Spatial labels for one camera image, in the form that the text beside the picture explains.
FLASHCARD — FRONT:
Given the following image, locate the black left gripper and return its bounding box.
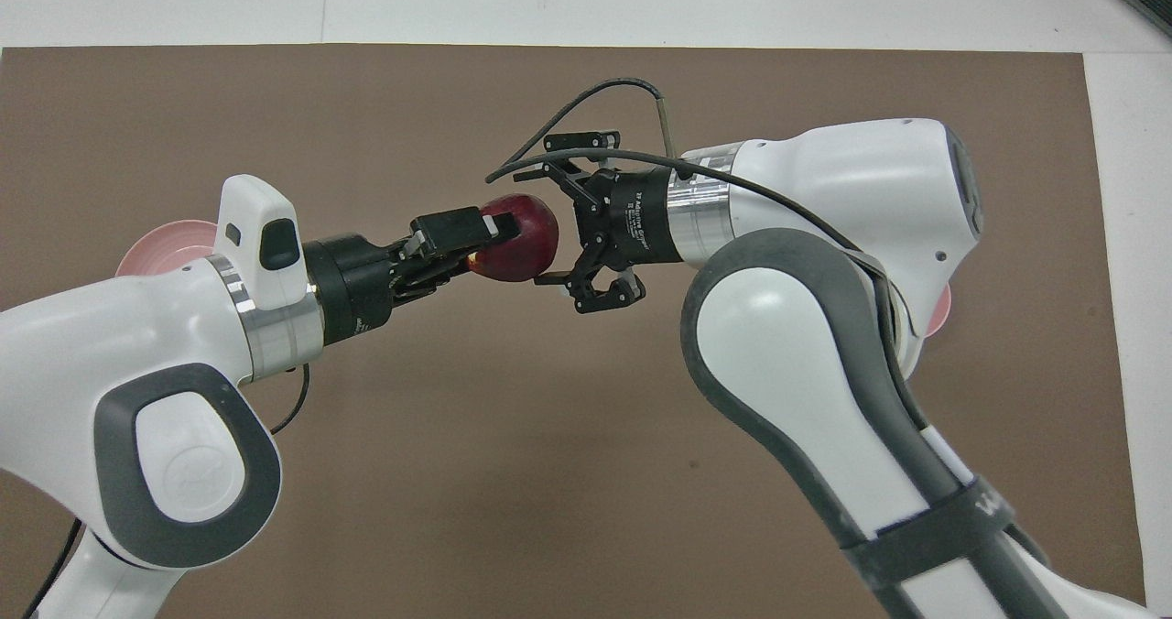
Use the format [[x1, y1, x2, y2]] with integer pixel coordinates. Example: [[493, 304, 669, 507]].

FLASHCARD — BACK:
[[302, 204, 525, 347]]

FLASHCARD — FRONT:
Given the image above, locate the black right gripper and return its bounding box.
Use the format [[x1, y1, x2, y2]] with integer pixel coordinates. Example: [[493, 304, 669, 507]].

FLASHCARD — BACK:
[[511, 128, 686, 317]]

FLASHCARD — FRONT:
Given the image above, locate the dark red apple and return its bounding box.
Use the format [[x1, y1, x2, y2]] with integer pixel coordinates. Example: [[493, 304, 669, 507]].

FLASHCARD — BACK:
[[467, 194, 560, 284]]

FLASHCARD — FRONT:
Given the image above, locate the pink plate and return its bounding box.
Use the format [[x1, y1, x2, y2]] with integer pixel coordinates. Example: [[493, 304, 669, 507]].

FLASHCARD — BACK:
[[115, 219, 222, 279]]

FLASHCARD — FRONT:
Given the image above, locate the pink bowl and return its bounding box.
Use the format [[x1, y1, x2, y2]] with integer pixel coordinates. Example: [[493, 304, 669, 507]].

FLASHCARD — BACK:
[[918, 283, 954, 339]]

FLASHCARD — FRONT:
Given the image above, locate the brown table mat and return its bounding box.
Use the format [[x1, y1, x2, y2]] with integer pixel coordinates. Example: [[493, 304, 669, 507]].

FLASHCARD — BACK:
[[0, 44, 1148, 619]]

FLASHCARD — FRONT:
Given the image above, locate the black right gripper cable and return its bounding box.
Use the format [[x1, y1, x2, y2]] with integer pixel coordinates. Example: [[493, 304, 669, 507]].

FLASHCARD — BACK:
[[483, 78, 928, 437]]

